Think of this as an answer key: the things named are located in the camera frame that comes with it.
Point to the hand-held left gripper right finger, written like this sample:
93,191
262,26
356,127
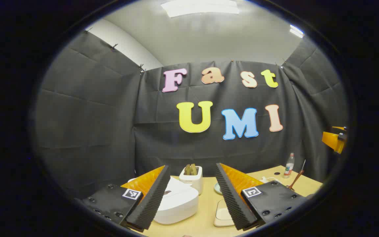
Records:
234,200

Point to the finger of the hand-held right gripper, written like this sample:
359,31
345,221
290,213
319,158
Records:
331,140

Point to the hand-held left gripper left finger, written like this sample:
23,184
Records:
153,200

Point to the white rice cooker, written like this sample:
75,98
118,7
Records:
179,205

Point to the brown wooden spoon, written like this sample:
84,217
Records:
297,179

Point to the pale green plate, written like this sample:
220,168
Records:
217,188

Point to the white divided bean dish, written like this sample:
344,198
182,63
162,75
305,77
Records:
270,180

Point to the white toaster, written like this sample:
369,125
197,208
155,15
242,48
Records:
194,182

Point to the brown bread slice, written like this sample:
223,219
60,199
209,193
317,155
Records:
187,169
193,169

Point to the clear plastic water bottle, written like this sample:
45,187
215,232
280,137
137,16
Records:
288,166

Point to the small ceiling light panel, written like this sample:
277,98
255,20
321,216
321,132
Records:
296,31

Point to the large ceiling light panel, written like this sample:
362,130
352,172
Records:
199,7

